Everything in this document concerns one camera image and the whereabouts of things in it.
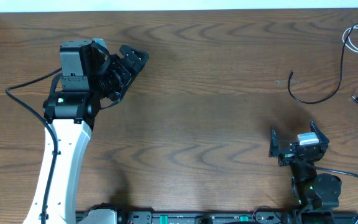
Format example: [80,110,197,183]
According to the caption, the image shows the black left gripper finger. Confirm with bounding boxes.
[119,45,149,62]
[129,58,147,81]

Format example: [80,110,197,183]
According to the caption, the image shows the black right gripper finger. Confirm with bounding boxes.
[309,119,329,144]
[269,127,279,157]

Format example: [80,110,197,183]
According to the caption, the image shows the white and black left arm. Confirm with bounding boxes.
[24,39,149,223]

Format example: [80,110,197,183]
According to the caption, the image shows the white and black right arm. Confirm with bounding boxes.
[268,120,342,223]

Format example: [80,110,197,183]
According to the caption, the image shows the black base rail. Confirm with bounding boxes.
[75,202,358,224]

